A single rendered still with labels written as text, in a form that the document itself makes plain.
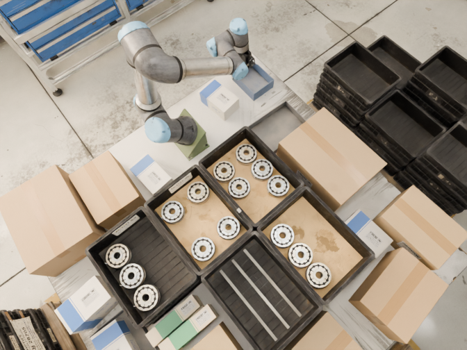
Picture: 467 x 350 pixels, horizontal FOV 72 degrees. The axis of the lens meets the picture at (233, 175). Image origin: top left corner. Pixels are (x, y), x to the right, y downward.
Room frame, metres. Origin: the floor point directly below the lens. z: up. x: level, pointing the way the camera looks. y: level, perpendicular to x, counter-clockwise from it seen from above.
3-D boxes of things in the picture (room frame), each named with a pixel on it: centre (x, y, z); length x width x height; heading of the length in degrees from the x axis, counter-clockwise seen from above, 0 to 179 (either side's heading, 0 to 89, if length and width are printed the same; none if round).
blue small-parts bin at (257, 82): (1.16, -0.16, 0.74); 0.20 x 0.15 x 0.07; 34
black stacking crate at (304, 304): (0.01, -0.06, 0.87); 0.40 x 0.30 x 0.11; 35
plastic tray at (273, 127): (0.84, -0.27, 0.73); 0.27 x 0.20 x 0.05; 122
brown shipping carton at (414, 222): (0.22, -0.81, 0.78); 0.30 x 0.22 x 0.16; 35
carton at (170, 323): (-0.06, 0.31, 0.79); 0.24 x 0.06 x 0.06; 125
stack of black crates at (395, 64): (1.48, -1.21, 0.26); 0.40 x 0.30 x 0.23; 34
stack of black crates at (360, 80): (1.26, -0.87, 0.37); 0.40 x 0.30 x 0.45; 34
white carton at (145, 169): (0.62, 0.42, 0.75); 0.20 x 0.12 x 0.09; 39
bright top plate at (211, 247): (0.21, 0.16, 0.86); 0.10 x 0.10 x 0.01
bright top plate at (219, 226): (0.29, 0.05, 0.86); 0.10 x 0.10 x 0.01
